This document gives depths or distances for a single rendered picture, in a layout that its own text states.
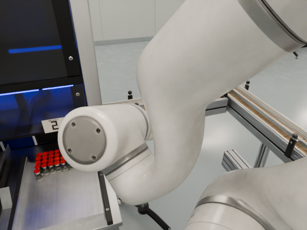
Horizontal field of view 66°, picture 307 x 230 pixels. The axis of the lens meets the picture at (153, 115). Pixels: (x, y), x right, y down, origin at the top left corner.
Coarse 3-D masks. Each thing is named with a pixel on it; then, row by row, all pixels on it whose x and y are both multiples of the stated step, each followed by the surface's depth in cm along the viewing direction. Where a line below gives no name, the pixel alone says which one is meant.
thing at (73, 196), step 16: (32, 176) 90; (48, 176) 90; (64, 176) 90; (80, 176) 90; (96, 176) 90; (32, 192) 84; (48, 192) 84; (64, 192) 84; (80, 192) 84; (96, 192) 84; (16, 208) 74; (32, 208) 78; (48, 208) 78; (64, 208) 78; (80, 208) 78; (96, 208) 78; (16, 224) 72; (32, 224) 73; (48, 224) 73; (64, 224) 70; (80, 224) 73
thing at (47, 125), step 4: (44, 120) 92; (48, 120) 92; (52, 120) 93; (56, 120) 93; (60, 120) 94; (44, 124) 92; (48, 124) 93; (52, 124) 93; (44, 128) 93; (48, 128) 94; (52, 128) 94; (48, 132) 95
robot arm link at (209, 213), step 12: (204, 204) 35; (216, 204) 33; (192, 216) 35; (204, 216) 32; (216, 216) 31; (228, 216) 31; (240, 216) 31; (192, 228) 32; (204, 228) 30; (216, 228) 30; (228, 228) 30; (240, 228) 30; (252, 228) 30; (264, 228) 31
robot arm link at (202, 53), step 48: (192, 0) 18; (240, 0) 15; (144, 48) 25; (192, 48) 18; (240, 48) 17; (288, 48) 17; (144, 96) 23; (192, 96) 21; (192, 144) 26; (144, 192) 29
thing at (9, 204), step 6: (0, 192) 78; (6, 192) 78; (0, 198) 78; (6, 198) 78; (6, 204) 78; (6, 210) 77; (6, 216) 76; (0, 222) 74; (6, 222) 74; (0, 228) 72; (6, 228) 72
